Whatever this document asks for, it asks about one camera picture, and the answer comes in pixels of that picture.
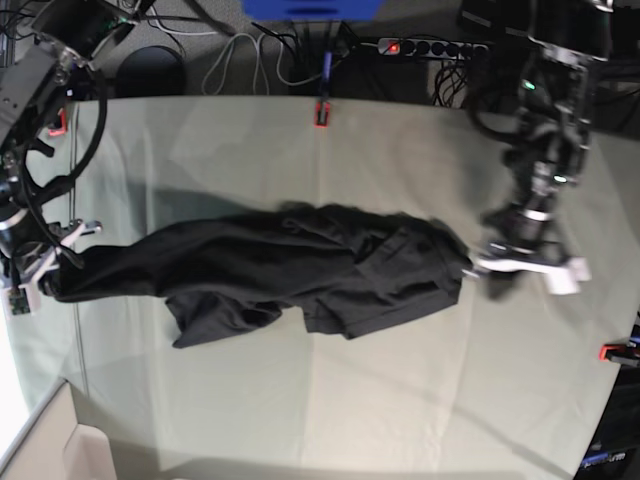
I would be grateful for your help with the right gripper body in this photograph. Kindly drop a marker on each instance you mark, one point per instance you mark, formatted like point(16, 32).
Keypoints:
point(23, 277)

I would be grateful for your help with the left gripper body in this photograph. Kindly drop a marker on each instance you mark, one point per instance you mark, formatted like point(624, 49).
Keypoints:
point(501, 265)

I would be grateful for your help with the black t-shirt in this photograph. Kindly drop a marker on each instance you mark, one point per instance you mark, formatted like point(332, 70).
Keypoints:
point(350, 272)

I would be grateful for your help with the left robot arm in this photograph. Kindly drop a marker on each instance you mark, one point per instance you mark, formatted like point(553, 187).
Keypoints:
point(549, 147)

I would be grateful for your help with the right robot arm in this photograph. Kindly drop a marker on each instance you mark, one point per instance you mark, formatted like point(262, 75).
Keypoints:
point(71, 36)

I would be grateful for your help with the right black orange clamp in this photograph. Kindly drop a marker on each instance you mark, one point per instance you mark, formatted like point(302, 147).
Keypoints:
point(625, 353)

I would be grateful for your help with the black orange clamp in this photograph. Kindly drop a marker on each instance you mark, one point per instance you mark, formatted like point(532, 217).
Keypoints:
point(625, 353)
point(322, 106)
point(58, 124)

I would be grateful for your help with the cardboard box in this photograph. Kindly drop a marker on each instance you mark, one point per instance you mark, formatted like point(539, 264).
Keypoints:
point(53, 444)

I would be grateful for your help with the left black orange clamp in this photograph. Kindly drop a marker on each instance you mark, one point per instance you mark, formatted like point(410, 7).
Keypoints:
point(58, 124)

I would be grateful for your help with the round black stool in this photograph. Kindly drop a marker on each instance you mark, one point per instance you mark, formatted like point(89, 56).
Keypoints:
point(150, 72)

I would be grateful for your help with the black power strip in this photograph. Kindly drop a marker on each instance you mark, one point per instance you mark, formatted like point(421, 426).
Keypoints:
point(430, 49)

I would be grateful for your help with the middle black orange clamp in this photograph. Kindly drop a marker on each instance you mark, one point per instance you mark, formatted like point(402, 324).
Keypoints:
point(322, 106)

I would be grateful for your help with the blue plastic box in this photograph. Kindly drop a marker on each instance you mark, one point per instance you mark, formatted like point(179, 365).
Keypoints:
point(314, 10)

